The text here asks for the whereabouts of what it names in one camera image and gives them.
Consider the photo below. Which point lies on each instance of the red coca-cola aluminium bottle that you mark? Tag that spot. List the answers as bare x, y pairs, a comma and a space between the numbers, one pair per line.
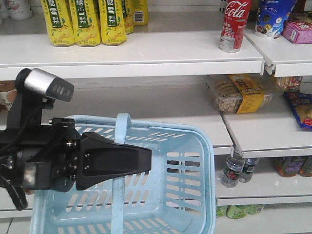
235, 18

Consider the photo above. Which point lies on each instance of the clear cookie box yellow label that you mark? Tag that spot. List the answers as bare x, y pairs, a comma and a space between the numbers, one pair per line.
241, 93

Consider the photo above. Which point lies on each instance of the purple snack box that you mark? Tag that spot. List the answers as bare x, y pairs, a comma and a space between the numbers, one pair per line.
297, 31

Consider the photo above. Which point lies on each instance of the white metal shelving unit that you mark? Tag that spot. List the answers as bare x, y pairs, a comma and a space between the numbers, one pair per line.
159, 74

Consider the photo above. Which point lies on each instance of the light blue plastic basket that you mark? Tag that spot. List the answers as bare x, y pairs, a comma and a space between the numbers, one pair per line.
177, 196

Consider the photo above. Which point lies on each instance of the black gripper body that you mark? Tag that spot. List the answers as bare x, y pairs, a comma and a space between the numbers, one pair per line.
42, 157

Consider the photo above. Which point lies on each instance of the blue instant cup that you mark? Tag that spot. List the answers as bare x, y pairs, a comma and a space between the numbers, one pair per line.
271, 15

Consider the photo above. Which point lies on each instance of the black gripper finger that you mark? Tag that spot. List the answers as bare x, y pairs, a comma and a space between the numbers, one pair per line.
101, 159

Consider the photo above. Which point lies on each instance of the yellow pear drink carton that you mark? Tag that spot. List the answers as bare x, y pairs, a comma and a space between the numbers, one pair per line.
58, 22
113, 30
86, 24

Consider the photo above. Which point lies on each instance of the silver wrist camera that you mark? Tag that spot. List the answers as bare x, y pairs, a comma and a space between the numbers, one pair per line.
45, 84

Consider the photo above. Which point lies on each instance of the clear water bottle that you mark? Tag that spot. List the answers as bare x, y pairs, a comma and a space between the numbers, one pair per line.
232, 170
248, 169

